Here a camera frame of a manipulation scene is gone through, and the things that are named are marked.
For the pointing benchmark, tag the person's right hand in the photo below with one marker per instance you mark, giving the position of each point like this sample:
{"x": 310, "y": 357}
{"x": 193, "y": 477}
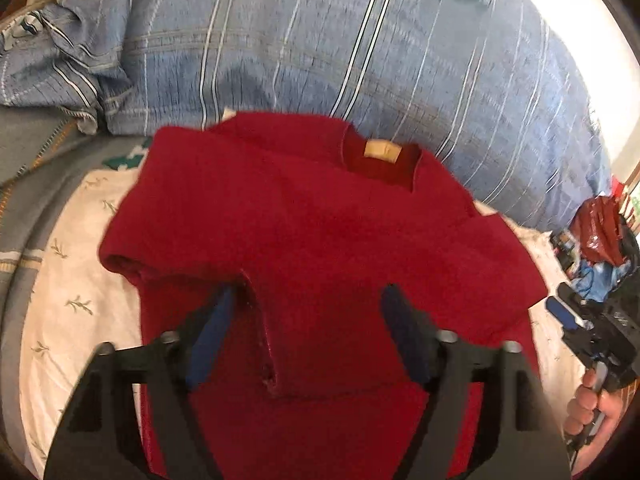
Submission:
{"x": 582, "y": 410}

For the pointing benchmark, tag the blue plaid quilt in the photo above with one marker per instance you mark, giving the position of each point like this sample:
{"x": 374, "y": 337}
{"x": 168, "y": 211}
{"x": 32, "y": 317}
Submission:
{"x": 485, "y": 85}

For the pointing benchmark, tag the red small sweater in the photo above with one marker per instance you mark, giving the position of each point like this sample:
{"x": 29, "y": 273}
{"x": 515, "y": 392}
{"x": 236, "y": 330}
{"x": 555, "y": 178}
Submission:
{"x": 289, "y": 208}

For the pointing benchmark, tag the white floral bed sheet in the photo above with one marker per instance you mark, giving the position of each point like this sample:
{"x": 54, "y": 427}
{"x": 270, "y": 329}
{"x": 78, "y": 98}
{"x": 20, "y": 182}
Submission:
{"x": 75, "y": 305}

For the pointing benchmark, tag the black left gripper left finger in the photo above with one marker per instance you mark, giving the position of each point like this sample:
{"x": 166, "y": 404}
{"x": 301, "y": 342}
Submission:
{"x": 98, "y": 436}

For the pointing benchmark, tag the red plastic bag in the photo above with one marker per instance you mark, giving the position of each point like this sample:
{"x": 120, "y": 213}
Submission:
{"x": 598, "y": 229}

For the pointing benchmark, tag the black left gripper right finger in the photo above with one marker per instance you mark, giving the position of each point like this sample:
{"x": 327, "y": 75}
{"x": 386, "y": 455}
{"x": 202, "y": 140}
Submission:
{"x": 516, "y": 436}

